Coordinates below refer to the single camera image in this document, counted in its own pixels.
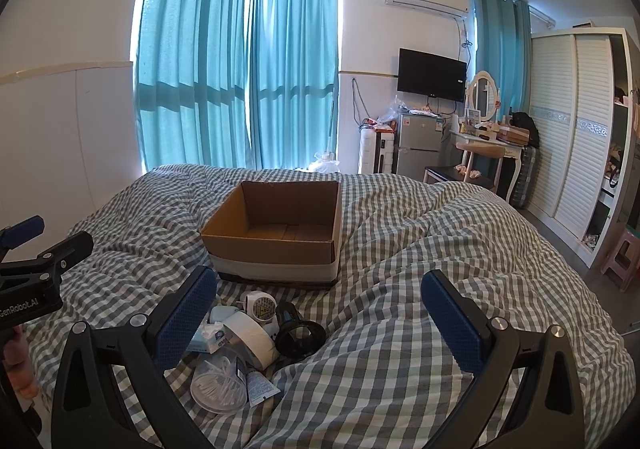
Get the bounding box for clear cotton swab jar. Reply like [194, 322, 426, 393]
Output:
[190, 347, 248, 414]

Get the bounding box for white tape roll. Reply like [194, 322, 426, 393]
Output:
[222, 311, 279, 371]

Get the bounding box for pale blue earbuds case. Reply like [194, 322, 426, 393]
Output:
[207, 305, 239, 325]

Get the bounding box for white printed cream tube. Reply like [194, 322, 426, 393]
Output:
[246, 370, 281, 407]

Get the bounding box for operator left hand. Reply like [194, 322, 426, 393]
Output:
[2, 325, 39, 399]

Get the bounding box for pink plastic stool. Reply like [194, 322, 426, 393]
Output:
[601, 226, 640, 292]

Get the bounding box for black round glasses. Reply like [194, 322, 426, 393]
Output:
[274, 302, 326, 362]

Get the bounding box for white louvered wardrobe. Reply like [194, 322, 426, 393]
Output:
[528, 28, 639, 267]

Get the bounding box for teal curtain left panel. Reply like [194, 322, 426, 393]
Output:
[134, 0, 250, 169]

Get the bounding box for teal curtain panel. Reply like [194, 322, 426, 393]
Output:
[134, 0, 250, 169]
[473, 0, 532, 121]
[248, 0, 338, 169]

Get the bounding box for open cardboard box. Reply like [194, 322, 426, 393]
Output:
[201, 180, 342, 287]

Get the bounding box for wooden chair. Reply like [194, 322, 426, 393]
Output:
[423, 156, 503, 194]

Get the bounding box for white dressing table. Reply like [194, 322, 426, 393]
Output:
[451, 131, 524, 202]

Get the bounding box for silver mini fridge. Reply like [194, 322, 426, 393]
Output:
[395, 113, 444, 182]

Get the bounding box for white suitcase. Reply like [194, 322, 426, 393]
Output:
[358, 125, 395, 174]

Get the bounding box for white oval vanity mirror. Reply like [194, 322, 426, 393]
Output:
[465, 70, 500, 122]

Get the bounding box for teal curtain middle panel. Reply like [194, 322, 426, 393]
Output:
[248, 0, 338, 169]

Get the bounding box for teal curtain right panel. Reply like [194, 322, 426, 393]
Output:
[473, 0, 532, 121]

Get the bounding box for black wall television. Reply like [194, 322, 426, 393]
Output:
[397, 48, 466, 102]

